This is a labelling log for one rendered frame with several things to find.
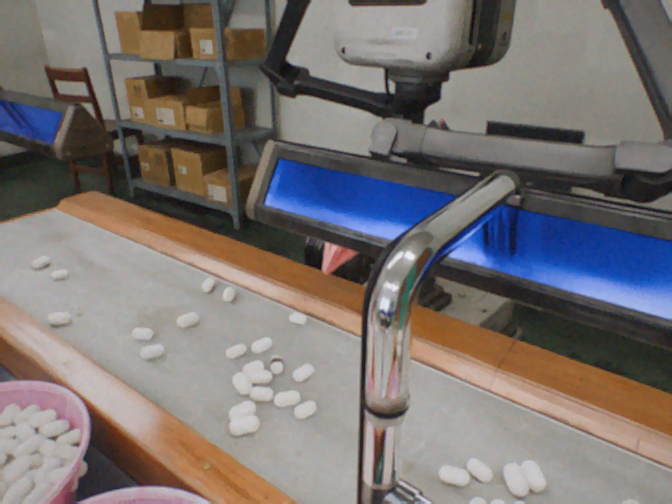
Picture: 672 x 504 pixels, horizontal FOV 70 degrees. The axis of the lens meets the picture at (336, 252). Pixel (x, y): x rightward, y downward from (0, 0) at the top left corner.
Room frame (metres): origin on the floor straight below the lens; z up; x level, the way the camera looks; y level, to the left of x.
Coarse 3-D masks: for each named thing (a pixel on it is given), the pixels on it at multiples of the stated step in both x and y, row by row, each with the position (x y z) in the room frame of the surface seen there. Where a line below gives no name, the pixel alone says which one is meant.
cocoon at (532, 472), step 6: (528, 462) 0.39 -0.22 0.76; (534, 462) 0.39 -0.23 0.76; (522, 468) 0.38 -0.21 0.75; (528, 468) 0.38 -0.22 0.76; (534, 468) 0.38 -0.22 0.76; (528, 474) 0.37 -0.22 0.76; (534, 474) 0.37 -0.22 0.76; (540, 474) 0.37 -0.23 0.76; (528, 480) 0.37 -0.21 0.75; (534, 480) 0.37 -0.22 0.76; (540, 480) 0.36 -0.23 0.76; (534, 486) 0.36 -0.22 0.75; (540, 486) 0.36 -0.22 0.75
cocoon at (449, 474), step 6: (444, 468) 0.38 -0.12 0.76; (450, 468) 0.38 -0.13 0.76; (456, 468) 0.38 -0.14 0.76; (444, 474) 0.38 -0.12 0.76; (450, 474) 0.37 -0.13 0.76; (456, 474) 0.37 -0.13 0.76; (462, 474) 0.37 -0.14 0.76; (468, 474) 0.38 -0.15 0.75; (444, 480) 0.37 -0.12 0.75; (450, 480) 0.37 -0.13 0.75; (456, 480) 0.37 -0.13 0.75; (462, 480) 0.37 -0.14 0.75; (468, 480) 0.37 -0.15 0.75; (462, 486) 0.37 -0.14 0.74
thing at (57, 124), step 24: (0, 96) 0.79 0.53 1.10; (24, 96) 0.75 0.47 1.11; (0, 120) 0.76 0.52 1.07; (24, 120) 0.72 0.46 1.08; (48, 120) 0.69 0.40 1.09; (72, 120) 0.66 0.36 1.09; (96, 120) 0.69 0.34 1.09; (24, 144) 0.70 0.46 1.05; (48, 144) 0.66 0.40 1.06; (72, 144) 0.66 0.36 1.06; (96, 144) 0.68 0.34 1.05
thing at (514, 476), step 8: (512, 464) 0.38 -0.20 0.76; (504, 472) 0.38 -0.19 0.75; (512, 472) 0.37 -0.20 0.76; (520, 472) 0.37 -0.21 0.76; (512, 480) 0.37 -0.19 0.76; (520, 480) 0.36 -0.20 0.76; (512, 488) 0.36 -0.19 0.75; (520, 488) 0.36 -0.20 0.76; (528, 488) 0.36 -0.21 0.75; (520, 496) 0.35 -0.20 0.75
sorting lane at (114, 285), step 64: (0, 256) 0.95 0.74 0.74; (64, 256) 0.95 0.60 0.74; (128, 256) 0.95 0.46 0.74; (128, 320) 0.70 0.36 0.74; (256, 320) 0.70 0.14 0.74; (192, 384) 0.54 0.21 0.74; (256, 384) 0.54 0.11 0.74; (320, 384) 0.54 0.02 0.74; (448, 384) 0.54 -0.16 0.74; (256, 448) 0.43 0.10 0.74; (320, 448) 0.43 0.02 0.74; (448, 448) 0.43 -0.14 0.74; (512, 448) 0.43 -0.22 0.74; (576, 448) 0.43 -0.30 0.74
